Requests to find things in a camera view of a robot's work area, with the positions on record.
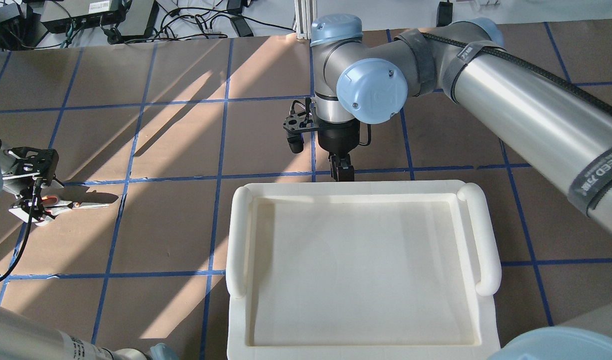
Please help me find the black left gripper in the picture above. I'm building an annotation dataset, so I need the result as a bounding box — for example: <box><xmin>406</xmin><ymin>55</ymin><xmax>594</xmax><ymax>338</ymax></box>
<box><xmin>6</xmin><ymin>147</ymin><xmax>60</xmax><ymax>188</ymax></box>

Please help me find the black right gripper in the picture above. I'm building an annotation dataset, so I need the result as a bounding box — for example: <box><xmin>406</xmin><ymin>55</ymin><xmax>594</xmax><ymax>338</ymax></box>
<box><xmin>318</xmin><ymin>120</ymin><xmax>360</xmax><ymax>182</ymax></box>

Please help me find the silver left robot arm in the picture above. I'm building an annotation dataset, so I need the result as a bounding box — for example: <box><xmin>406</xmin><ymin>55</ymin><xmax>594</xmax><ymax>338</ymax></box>
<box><xmin>0</xmin><ymin>139</ymin><xmax>178</xmax><ymax>360</ymax></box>

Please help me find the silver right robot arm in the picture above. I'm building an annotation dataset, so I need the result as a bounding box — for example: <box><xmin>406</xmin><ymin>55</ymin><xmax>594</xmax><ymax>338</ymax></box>
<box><xmin>310</xmin><ymin>14</ymin><xmax>612</xmax><ymax>233</ymax></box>

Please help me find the white plastic tray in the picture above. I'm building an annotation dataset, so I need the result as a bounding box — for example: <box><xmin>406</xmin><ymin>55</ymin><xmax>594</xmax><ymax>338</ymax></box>
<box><xmin>226</xmin><ymin>180</ymin><xmax>502</xmax><ymax>360</ymax></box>

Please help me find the black power adapter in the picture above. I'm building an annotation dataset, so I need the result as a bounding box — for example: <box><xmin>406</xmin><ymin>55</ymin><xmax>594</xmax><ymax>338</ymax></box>
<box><xmin>229</xmin><ymin>16</ymin><xmax>255</xmax><ymax>38</ymax></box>

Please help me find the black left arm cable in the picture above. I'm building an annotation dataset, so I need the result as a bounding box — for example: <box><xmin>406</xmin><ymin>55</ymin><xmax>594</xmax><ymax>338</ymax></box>
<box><xmin>0</xmin><ymin>180</ymin><xmax>42</xmax><ymax>288</ymax></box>

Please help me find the grey network switch box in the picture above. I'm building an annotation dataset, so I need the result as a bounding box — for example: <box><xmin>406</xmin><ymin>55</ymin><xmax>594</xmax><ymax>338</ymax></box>
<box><xmin>40</xmin><ymin>0</ymin><xmax>127</xmax><ymax>34</ymax></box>

